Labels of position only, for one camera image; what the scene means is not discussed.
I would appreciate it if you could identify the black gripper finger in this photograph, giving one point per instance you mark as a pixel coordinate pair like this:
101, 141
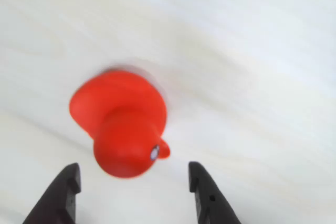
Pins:
57, 200
212, 205

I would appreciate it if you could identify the red rubber duck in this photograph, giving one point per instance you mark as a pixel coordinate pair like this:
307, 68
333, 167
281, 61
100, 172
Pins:
123, 119

